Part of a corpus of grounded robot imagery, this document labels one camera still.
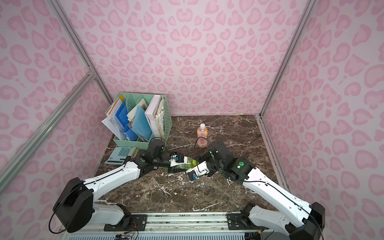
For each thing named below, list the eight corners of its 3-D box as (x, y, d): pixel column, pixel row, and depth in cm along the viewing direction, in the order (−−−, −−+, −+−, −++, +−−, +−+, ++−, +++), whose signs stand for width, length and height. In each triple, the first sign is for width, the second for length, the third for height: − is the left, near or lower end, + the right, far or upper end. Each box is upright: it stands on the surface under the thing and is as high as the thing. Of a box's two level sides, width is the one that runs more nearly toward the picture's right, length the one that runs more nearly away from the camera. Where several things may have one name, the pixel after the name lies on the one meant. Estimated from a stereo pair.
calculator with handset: (107, 164, 96) (104, 162, 94) (113, 149, 103) (111, 146, 101) (133, 164, 96) (131, 162, 94) (137, 149, 103) (136, 146, 101)
